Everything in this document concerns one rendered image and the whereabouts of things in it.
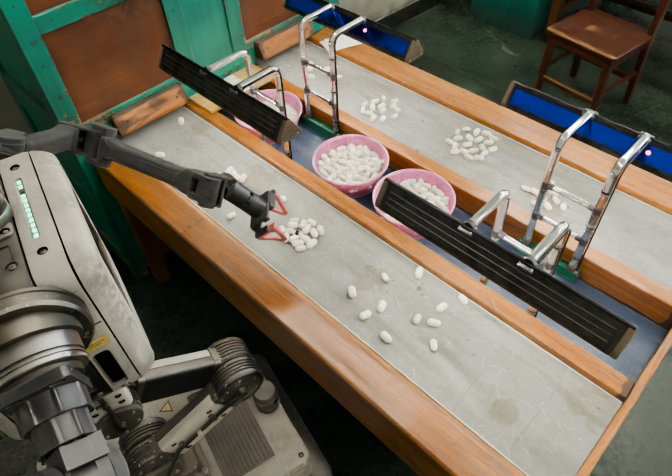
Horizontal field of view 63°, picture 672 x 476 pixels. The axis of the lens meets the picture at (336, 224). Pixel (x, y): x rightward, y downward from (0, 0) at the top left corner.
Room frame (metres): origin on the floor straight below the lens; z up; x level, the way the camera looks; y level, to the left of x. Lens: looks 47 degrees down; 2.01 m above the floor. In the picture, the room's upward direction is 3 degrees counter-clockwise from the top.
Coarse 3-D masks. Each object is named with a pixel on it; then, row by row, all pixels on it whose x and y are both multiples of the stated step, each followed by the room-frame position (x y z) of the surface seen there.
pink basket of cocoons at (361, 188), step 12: (324, 144) 1.54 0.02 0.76; (336, 144) 1.56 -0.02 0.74; (360, 144) 1.56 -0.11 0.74; (372, 144) 1.54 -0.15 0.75; (384, 156) 1.47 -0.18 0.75; (384, 168) 1.42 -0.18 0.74; (324, 180) 1.37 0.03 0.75; (372, 180) 1.33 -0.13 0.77; (348, 192) 1.34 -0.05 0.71; (360, 192) 1.34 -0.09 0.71
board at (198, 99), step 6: (240, 72) 2.03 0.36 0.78; (246, 72) 2.03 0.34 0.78; (240, 78) 1.98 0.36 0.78; (264, 78) 1.97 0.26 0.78; (270, 78) 1.97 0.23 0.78; (258, 84) 1.93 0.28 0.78; (264, 84) 1.95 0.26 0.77; (192, 96) 1.87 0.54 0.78; (198, 96) 1.87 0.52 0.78; (198, 102) 1.83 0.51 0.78; (204, 102) 1.83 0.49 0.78; (210, 102) 1.82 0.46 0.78; (204, 108) 1.79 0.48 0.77; (210, 108) 1.78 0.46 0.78; (216, 108) 1.78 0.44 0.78
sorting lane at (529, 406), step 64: (192, 128) 1.71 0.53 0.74; (256, 192) 1.34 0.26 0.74; (320, 256) 1.04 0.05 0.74; (384, 256) 1.03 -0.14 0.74; (384, 320) 0.81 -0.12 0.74; (448, 320) 0.79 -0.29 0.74; (448, 384) 0.61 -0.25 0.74; (512, 384) 0.60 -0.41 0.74; (576, 384) 0.59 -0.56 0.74; (512, 448) 0.45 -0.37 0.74; (576, 448) 0.44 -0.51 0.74
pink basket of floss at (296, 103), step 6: (264, 90) 1.90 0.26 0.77; (270, 90) 1.90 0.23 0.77; (258, 96) 1.88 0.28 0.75; (270, 96) 1.89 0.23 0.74; (276, 96) 1.89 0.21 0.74; (294, 96) 1.85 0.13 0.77; (288, 102) 1.86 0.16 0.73; (294, 102) 1.84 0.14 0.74; (300, 102) 1.80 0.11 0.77; (300, 108) 1.77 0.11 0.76; (300, 114) 1.73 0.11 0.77; (240, 120) 1.77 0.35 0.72; (294, 120) 1.69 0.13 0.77; (246, 126) 1.67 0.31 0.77; (252, 132) 1.66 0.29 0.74
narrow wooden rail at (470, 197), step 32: (256, 64) 2.10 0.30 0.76; (288, 96) 1.89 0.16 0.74; (352, 128) 1.63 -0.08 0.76; (416, 160) 1.42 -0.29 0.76; (480, 192) 1.25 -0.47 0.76; (512, 224) 1.13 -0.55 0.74; (544, 224) 1.09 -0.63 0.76; (608, 256) 0.96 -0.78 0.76; (608, 288) 0.89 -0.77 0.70; (640, 288) 0.84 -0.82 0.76
